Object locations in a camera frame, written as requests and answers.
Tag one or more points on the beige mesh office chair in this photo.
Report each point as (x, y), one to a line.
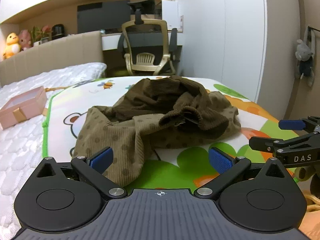
(147, 35)

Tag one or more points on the grey hanging plush toy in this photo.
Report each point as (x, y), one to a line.
(303, 55)

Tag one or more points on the yellow duck plush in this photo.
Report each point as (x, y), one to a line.
(11, 46)

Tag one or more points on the pink plush toy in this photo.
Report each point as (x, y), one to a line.
(25, 40)

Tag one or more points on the black computer monitor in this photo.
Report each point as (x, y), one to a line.
(102, 17)

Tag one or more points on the pink gift box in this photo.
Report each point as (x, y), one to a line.
(22, 105)

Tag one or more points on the person's right forearm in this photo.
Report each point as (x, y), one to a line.
(313, 227)

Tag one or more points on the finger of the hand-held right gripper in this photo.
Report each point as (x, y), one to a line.
(291, 124)
(290, 150)

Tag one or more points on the white cabinet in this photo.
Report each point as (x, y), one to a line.
(171, 15)

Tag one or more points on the brown dotted knit garment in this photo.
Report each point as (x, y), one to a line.
(155, 105)

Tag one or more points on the white desk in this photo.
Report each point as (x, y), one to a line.
(110, 41)

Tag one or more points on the cartoon animal printed mat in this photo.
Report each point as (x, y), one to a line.
(72, 100)

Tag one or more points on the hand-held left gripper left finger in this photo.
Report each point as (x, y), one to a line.
(101, 160)

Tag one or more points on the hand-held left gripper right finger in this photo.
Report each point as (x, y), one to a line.
(221, 160)

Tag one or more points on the white quilted mattress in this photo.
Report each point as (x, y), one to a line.
(20, 155)

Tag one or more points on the potted plant with flowers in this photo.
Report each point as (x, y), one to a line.
(41, 33)

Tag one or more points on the black round appliance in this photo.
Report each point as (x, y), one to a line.
(58, 31)

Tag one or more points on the green stool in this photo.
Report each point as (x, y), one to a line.
(117, 71)

